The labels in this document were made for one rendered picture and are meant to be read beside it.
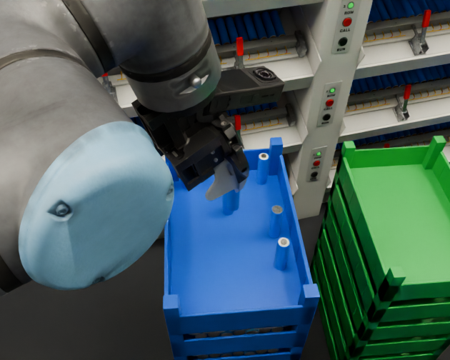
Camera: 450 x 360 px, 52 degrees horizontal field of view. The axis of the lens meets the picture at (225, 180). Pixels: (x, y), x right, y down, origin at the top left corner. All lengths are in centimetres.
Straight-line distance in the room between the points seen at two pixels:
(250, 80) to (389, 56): 61
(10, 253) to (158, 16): 21
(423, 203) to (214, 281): 46
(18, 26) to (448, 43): 100
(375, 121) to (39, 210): 107
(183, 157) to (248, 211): 30
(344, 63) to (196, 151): 59
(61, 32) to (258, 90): 25
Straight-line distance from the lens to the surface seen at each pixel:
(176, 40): 39
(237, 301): 68
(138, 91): 44
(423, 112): 130
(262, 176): 79
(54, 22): 35
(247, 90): 51
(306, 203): 133
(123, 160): 23
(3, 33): 33
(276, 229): 72
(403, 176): 100
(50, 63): 30
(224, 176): 57
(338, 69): 103
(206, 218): 76
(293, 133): 114
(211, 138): 50
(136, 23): 36
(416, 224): 92
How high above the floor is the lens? 109
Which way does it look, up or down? 48 degrees down
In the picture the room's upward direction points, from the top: straight up
